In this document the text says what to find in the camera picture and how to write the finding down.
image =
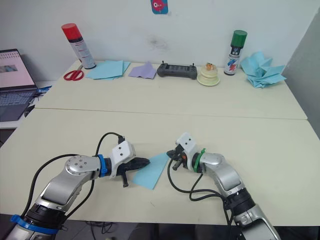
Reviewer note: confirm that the blue and black clips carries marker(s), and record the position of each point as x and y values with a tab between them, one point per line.
43	90

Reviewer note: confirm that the light blue paper sheet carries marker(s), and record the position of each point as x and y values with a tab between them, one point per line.
150	175

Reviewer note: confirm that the cream stacked tape rolls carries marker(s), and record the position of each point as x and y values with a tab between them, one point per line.
208	76

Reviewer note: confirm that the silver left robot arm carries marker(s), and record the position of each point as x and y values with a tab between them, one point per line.
75	166

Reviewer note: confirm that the black handheld remote controller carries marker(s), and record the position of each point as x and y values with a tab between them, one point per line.
177	70

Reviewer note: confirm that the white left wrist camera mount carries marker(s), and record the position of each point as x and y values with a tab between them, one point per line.
121	152

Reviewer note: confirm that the grey partition board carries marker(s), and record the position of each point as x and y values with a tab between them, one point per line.
303	75

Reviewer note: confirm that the pile of crumpled blue papers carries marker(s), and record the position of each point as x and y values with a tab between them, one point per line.
262	72

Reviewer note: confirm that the open laptop computer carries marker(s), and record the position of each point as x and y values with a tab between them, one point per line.
15	82

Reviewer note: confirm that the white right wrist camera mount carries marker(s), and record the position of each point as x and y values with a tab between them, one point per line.
187	143

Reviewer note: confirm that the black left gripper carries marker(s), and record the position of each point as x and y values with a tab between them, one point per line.
124	168

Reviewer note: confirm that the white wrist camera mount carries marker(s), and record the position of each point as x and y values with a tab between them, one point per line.
187	143
121	152

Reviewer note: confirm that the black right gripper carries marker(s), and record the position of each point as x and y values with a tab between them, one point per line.
182	157

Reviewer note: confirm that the purple folded paper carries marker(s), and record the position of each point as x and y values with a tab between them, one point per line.
142	71

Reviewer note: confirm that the stack of blue paper sheets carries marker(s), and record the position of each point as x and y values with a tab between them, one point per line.
107	70

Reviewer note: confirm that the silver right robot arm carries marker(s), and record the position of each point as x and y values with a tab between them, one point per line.
225	175

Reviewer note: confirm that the red-capped spray can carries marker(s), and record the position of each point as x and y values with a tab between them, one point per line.
80	47

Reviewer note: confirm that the blue sticker with red fish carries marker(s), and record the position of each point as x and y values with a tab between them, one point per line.
159	6

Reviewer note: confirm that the green-capped spray can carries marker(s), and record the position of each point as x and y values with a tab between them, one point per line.
235	55

